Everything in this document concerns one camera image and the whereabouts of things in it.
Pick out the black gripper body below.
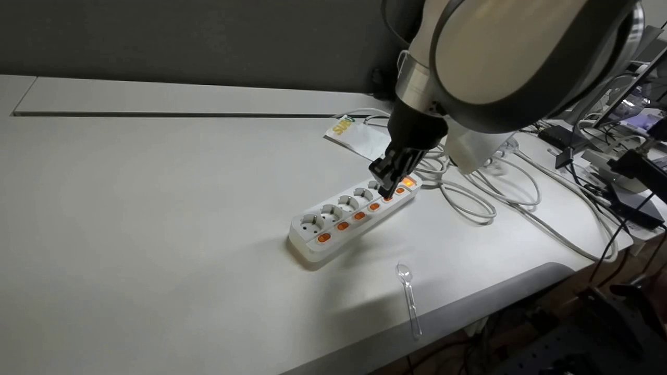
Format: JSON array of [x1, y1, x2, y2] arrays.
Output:
[[383, 103, 449, 167]]

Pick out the white power strip orange switches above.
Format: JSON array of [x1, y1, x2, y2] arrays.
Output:
[[285, 173, 420, 268]]

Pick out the clear plastic spoon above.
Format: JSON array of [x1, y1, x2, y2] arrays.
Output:
[[394, 262, 425, 341]]

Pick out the white power strip cable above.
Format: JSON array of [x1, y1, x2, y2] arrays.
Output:
[[413, 112, 620, 264]]

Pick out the black thin cable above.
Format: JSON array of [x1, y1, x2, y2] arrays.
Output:
[[554, 137, 667, 287]]

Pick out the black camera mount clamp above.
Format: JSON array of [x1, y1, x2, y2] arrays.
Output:
[[606, 149, 667, 205]]

